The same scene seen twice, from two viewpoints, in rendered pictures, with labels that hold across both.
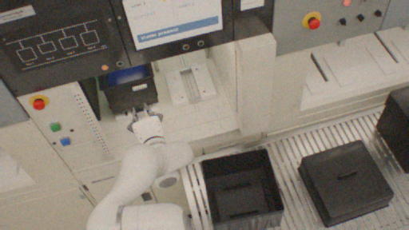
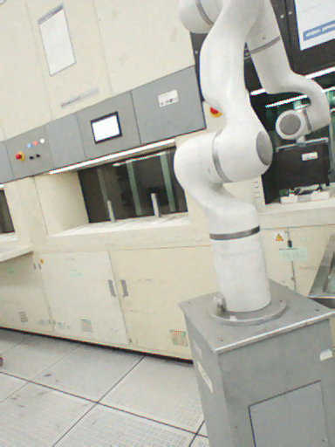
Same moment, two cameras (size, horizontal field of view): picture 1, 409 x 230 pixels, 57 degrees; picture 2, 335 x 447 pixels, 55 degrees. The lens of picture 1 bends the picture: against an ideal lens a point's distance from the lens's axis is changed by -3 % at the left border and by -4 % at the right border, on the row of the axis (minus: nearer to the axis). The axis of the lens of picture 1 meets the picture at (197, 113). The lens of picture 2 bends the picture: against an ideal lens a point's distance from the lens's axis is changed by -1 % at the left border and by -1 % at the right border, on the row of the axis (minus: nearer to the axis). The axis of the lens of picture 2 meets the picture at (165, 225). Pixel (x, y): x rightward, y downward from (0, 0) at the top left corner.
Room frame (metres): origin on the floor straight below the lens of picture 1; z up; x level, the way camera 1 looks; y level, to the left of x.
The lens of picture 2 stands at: (-0.46, -0.19, 1.11)
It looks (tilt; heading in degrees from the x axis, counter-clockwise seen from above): 9 degrees down; 41
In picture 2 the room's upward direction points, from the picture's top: 11 degrees counter-clockwise
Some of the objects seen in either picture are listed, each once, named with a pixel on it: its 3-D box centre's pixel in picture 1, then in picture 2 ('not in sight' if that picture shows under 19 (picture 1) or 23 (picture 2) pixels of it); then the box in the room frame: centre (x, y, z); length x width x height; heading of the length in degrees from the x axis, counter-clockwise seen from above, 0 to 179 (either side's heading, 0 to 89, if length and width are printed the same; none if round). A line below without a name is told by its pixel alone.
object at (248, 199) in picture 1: (240, 193); not in sight; (0.65, -0.12, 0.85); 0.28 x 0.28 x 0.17; 2
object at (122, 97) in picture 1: (126, 75); (303, 160); (1.19, 0.28, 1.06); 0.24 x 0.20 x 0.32; 97
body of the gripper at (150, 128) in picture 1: (149, 133); not in sight; (0.78, 0.18, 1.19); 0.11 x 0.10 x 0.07; 14
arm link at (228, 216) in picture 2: not in sight; (215, 184); (0.21, 0.21, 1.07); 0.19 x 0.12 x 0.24; 86
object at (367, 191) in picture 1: (345, 180); not in sight; (0.64, -0.56, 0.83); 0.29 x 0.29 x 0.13; 9
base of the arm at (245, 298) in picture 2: not in sight; (240, 270); (0.21, 0.17, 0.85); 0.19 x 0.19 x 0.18
